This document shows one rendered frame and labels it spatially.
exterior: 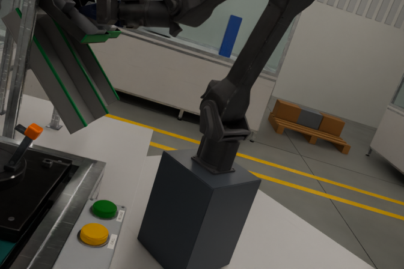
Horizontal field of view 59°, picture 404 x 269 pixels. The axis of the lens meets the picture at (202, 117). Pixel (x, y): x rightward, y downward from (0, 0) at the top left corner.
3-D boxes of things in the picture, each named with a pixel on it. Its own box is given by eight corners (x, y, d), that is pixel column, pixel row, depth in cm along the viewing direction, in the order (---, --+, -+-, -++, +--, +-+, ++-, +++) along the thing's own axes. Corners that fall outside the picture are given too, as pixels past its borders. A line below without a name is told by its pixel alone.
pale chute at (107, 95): (107, 105, 105) (119, 99, 104) (88, 116, 92) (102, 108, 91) (58, 19, 101) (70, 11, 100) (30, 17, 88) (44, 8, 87)
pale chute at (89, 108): (95, 120, 91) (109, 113, 90) (70, 134, 78) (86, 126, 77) (36, 20, 86) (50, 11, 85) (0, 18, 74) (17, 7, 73)
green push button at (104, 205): (116, 212, 62) (119, 202, 62) (112, 225, 58) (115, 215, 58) (94, 206, 62) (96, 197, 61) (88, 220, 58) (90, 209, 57)
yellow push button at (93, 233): (108, 236, 55) (111, 226, 55) (102, 253, 51) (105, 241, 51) (82, 230, 55) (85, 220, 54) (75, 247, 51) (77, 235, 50)
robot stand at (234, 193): (229, 264, 73) (262, 179, 67) (179, 287, 63) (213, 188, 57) (186, 224, 82) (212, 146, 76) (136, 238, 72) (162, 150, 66)
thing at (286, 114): (330, 138, 637) (339, 117, 627) (347, 154, 560) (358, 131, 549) (267, 119, 630) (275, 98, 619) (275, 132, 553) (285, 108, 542)
